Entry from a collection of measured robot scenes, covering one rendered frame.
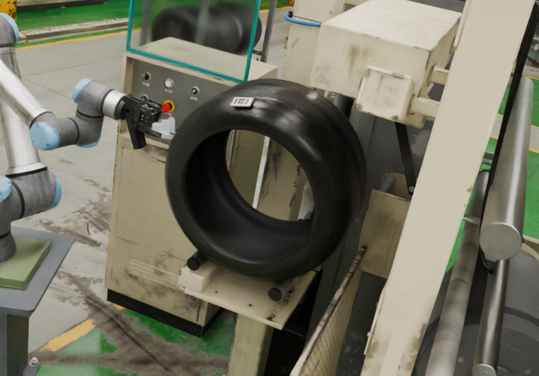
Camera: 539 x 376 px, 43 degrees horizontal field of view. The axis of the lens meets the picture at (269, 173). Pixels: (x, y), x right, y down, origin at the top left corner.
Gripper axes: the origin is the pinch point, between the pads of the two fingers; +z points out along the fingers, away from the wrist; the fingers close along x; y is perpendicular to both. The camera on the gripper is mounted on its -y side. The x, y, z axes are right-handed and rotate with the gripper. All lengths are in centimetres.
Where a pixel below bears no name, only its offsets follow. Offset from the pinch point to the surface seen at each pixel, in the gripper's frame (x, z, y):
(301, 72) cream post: 25.3, 25.8, 27.4
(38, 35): 395, -344, -161
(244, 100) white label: -10.4, 21.6, 25.0
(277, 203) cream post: 25.3, 32.4, -19.8
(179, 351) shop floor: 49, 6, -125
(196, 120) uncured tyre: -11.4, 9.8, 14.0
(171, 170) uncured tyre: -12.2, 6.2, -4.1
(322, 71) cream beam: -37, 46, 49
